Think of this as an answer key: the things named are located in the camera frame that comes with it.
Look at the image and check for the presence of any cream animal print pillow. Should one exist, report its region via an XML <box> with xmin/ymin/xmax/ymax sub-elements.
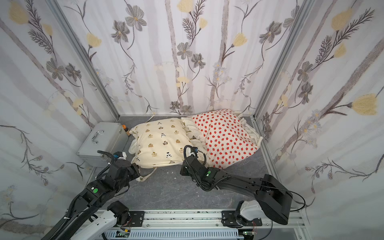
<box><xmin>129</xmin><ymin>118</ymin><xmax>208</xmax><ymax>172</ymax></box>

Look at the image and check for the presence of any strawberry print ruffled pillow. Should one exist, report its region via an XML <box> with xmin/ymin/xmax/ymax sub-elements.
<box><xmin>181</xmin><ymin>109</ymin><xmax>263</xmax><ymax>169</ymax></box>

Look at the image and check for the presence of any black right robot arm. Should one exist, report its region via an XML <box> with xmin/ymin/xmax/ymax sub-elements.
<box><xmin>181</xmin><ymin>156</ymin><xmax>295</xmax><ymax>225</ymax></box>

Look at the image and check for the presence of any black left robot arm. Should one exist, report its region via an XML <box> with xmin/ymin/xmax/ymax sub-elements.
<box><xmin>43</xmin><ymin>159</ymin><xmax>140</xmax><ymax>240</ymax></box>

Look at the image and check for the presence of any silver metal case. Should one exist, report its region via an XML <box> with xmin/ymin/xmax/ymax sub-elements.
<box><xmin>77</xmin><ymin>122</ymin><xmax>129</xmax><ymax>168</ymax></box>

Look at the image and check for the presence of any small orange bottle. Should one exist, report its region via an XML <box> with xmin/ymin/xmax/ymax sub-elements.
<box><xmin>122</xmin><ymin>125</ymin><xmax>131</xmax><ymax>136</ymax></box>

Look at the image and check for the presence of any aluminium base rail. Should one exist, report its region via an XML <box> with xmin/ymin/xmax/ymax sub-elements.
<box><xmin>59</xmin><ymin>209</ymin><xmax>304</xmax><ymax>240</ymax></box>

